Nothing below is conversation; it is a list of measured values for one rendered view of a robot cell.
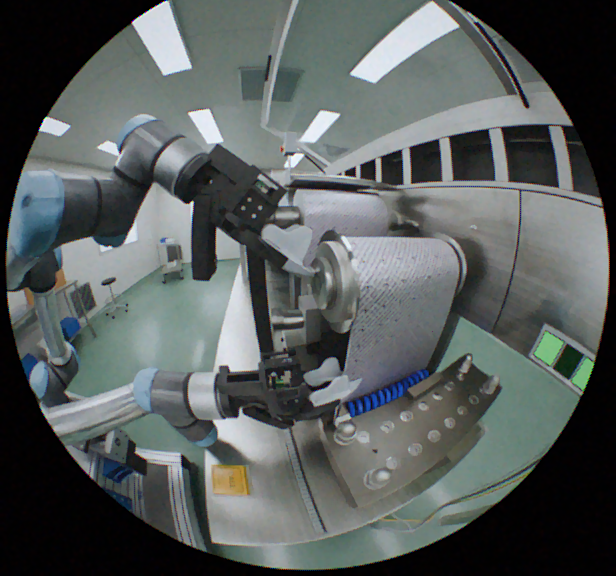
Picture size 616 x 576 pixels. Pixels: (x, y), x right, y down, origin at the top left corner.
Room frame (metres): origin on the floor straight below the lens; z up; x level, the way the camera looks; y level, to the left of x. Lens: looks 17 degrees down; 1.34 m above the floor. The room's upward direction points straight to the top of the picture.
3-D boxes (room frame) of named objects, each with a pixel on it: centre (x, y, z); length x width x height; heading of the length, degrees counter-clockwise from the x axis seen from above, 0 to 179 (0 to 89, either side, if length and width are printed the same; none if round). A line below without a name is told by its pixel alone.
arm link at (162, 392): (0.11, 0.21, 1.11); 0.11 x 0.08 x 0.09; 105
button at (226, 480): (0.03, 0.15, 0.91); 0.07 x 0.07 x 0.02; 15
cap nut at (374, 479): (0.03, -0.09, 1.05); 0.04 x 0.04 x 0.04
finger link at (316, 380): (0.20, -0.04, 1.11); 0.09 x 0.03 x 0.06; 106
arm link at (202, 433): (0.12, 0.23, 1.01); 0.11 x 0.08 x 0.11; 68
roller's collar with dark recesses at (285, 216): (0.48, 0.06, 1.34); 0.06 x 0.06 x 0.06; 15
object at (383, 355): (0.22, -0.17, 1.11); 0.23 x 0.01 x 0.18; 105
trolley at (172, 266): (3.61, 3.47, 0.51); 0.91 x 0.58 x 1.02; 39
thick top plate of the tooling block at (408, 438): (0.11, -0.24, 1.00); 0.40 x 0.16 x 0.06; 105
